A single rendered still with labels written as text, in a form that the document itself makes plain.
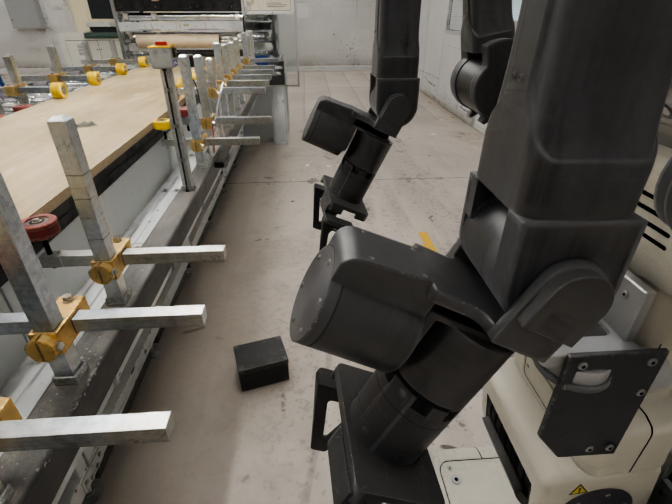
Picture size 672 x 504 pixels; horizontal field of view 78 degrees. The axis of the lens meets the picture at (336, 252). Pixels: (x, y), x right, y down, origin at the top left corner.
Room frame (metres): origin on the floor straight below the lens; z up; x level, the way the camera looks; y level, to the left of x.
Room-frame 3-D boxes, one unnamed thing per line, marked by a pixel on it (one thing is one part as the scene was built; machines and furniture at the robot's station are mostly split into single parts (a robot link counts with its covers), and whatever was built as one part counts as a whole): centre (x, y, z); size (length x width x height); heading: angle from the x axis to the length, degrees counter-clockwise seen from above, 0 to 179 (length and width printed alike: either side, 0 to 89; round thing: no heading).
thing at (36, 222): (0.86, 0.69, 0.85); 0.08 x 0.08 x 0.11
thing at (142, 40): (4.64, 1.36, 1.05); 1.43 x 0.12 x 0.12; 94
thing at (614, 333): (0.42, -0.27, 0.99); 0.28 x 0.16 x 0.22; 4
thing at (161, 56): (1.57, 0.59, 1.18); 0.07 x 0.07 x 0.08; 4
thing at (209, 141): (1.87, 0.56, 0.81); 0.43 x 0.03 x 0.04; 94
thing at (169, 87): (1.57, 0.59, 0.93); 0.05 x 0.05 x 0.45; 4
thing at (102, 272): (0.85, 0.54, 0.80); 0.14 x 0.06 x 0.05; 4
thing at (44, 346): (0.61, 0.52, 0.81); 0.14 x 0.06 x 0.05; 4
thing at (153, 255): (0.88, 0.49, 0.80); 0.43 x 0.03 x 0.04; 94
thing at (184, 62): (1.83, 0.61, 0.93); 0.04 x 0.04 x 0.48; 4
